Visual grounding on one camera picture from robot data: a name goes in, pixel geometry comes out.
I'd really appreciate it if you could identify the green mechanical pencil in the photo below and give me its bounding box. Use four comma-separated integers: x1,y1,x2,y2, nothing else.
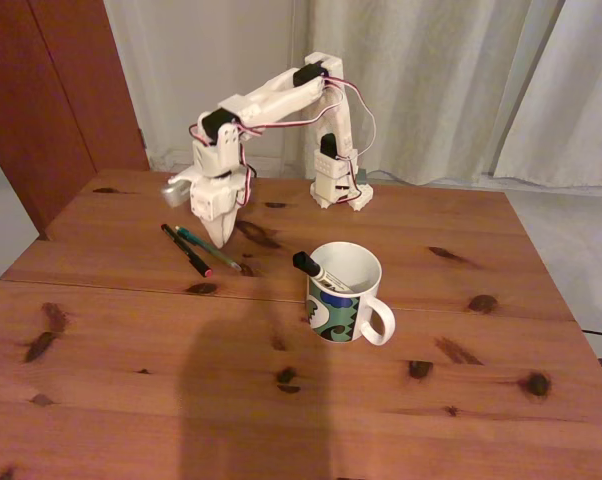
174,225,243,272

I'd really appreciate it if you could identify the white marker with black cap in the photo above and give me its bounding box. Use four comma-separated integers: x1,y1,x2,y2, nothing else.
291,250,355,296

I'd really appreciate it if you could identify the white mug with green-blue pattern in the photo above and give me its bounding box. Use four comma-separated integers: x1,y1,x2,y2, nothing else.
304,241,397,347

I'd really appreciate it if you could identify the black pen with red end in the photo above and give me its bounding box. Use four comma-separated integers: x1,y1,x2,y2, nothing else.
160,223,215,279

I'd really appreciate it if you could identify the brown wooden cabinet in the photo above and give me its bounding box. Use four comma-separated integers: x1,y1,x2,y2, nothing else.
0,0,151,242

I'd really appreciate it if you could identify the wide white curtain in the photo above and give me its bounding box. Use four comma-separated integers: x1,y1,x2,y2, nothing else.
290,0,567,187

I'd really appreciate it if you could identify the narrow white curtain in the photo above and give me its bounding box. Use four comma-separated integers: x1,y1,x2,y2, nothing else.
493,0,602,190

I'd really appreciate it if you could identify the short servo cable loop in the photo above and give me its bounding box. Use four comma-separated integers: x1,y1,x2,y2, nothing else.
236,162,258,210

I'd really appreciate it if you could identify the silver white camera box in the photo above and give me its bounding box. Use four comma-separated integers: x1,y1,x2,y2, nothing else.
161,178,190,208

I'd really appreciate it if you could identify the long servo cable loop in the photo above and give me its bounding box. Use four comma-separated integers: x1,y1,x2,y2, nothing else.
324,74,377,161

